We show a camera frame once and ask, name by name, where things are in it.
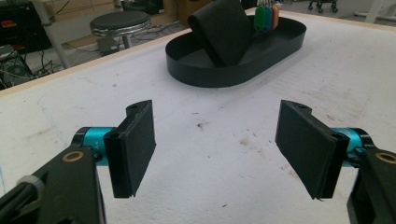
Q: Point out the black oval tray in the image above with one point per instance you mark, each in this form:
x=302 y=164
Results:
x=199 y=70

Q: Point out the black wallet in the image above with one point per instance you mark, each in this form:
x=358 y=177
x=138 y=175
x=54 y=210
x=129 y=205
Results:
x=225 y=31

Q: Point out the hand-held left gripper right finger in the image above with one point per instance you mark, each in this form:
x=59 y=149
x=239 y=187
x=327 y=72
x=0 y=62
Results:
x=299 y=146

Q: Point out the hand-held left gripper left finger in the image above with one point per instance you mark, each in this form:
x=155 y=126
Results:
x=137 y=146

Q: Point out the white metal stand leg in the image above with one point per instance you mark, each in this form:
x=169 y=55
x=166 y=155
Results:
x=51 y=34

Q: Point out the black round stool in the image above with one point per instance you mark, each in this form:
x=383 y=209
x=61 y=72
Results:
x=120 y=21

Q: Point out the black computer tower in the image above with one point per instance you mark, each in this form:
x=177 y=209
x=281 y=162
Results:
x=21 y=28

